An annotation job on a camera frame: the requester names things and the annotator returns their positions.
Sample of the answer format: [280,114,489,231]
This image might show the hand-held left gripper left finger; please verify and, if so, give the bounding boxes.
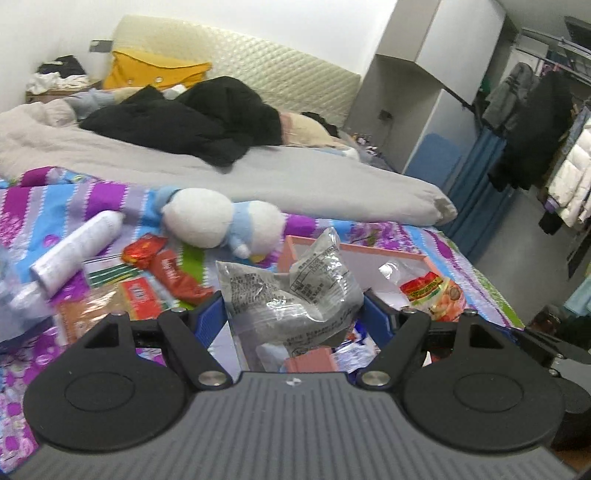
[51,295,233,391]

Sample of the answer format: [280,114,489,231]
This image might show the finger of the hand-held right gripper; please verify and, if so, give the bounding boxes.
[510,329,591,365]

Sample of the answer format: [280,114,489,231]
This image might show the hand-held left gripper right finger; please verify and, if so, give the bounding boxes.
[360,290,550,388]

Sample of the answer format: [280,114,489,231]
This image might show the white blue snack packet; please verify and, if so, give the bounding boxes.
[332,323,384,374]

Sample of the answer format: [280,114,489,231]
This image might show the pink cardboard box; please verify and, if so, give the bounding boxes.
[277,234,467,374]

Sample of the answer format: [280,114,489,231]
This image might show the red snack sachet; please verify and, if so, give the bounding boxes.
[150,249,214,305]

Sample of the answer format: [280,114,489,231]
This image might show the silver clear snack packet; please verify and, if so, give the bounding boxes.
[216,227,365,372]

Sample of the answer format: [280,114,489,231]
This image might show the red foil packet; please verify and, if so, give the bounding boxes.
[122,233,168,269]

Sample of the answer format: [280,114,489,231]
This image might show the green white snack packet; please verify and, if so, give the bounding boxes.
[83,261,153,289]

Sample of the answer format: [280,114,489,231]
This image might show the large packet with red label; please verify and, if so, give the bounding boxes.
[55,277,181,344]

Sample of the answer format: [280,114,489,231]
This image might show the dark bag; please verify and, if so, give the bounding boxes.
[526,305,561,330]

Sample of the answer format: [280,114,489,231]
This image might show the clear plastic wrapper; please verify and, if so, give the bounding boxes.
[379,261,411,282]

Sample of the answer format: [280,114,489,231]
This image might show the teal hanging cloth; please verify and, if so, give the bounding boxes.
[563,277,591,315]

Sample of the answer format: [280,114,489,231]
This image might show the red yellow nut packet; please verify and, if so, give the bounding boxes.
[399,271,467,322]

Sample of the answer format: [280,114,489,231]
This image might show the white blue plush toy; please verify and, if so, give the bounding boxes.
[159,187,287,259]

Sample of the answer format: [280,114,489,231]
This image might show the grey duvet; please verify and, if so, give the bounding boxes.
[0,99,458,227]

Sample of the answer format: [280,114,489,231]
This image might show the white plastic bottle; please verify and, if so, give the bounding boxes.
[30,210,125,294]

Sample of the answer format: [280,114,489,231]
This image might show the blue curtain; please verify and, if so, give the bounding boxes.
[445,129,513,266]

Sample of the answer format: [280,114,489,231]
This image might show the blue padded board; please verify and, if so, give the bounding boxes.
[409,133,462,192]

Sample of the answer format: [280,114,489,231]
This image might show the white puffer jacket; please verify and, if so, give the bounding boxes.
[547,117,591,227]

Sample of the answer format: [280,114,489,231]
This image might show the small clutter on desk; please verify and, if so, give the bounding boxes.
[351,134,384,158]

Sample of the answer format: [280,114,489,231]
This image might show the clear plastic bag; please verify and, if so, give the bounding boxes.
[0,249,56,344]

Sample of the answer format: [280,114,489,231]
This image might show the black clothing heap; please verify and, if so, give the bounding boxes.
[79,76,283,168]

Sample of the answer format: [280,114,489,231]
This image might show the beige pillow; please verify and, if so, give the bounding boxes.
[288,112,352,151]

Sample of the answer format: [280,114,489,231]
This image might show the black hanging coat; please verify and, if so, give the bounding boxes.
[487,69,573,192]

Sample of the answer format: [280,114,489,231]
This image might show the grey blue garment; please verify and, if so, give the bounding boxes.
[69,90,116,121]

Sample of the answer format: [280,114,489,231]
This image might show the grey hanging jacket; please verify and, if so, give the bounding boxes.
[482,62,539,134]

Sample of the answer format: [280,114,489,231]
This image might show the yellow pillow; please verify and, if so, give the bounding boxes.
[102,50,213,90]

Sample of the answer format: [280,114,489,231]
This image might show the cream quilted headboard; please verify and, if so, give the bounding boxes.
[104,14,362,139]

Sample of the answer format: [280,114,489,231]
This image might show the wooden nightstand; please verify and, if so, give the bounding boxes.
[25,80,102,107]

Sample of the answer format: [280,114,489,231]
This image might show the white grey wardrobe cabinet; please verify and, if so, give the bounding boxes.
[344,0,506,185]

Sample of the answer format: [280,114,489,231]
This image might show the heap of white black clothes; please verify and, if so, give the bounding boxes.
[28,55,90,93]

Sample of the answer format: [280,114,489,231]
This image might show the metal clothes rack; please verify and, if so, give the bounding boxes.
[522,16,591,79]

